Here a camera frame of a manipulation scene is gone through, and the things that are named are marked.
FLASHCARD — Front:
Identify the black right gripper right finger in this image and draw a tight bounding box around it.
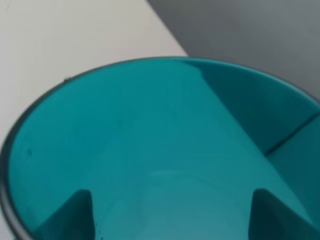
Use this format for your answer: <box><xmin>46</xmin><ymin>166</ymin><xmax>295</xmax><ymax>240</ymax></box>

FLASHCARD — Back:
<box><xmin>248</xmin><ymin>188</ymin><xmax>320</xmax><ymax>240</ymax></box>

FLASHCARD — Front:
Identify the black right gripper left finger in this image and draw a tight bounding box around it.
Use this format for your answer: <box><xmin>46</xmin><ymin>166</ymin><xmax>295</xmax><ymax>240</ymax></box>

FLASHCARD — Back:
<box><xmin>34</xmin><ymin>189</ymin><xmax>96</xmax><ymax>240</ymax></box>

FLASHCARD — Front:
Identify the teal translucent plastic cup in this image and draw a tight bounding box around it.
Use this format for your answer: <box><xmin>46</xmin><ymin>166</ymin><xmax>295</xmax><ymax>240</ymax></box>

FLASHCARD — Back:
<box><xmin>0</xmin><ymin>57</ymin><xmax>320</xmax><ymax>240</ymax></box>

